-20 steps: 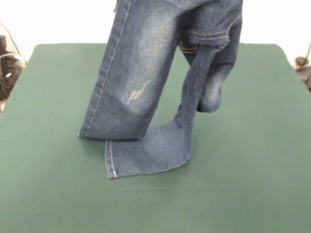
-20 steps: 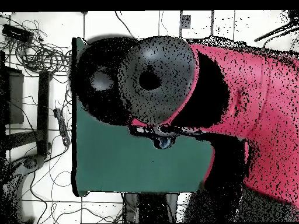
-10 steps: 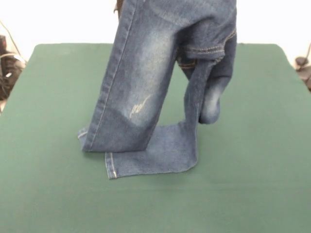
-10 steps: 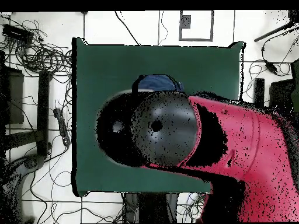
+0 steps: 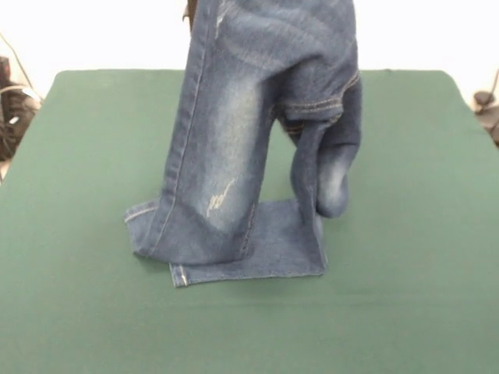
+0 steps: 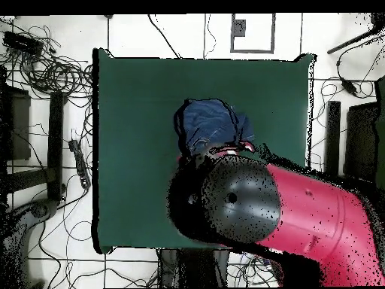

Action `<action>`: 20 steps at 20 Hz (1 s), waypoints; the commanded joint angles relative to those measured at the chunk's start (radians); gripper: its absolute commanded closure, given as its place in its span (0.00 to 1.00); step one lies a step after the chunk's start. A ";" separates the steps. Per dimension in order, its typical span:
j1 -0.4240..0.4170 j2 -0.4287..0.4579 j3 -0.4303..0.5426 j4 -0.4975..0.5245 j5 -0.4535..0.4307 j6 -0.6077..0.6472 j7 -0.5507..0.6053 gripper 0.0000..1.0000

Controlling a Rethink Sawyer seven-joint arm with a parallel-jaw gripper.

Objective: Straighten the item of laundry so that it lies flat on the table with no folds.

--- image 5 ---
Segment grey wheeled chair base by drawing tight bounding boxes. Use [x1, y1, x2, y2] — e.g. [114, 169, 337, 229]
[472, 90, 499, 147]

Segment black equipment with cables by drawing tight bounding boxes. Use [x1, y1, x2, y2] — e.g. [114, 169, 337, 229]
[0, 56, 43, 161]

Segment dark green table cloth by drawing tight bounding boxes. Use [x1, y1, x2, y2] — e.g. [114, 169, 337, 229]
[0, 69, 499, 374]

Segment blue denim jeans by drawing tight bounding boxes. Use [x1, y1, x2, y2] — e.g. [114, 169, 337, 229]
[124, 0, 366, 289]

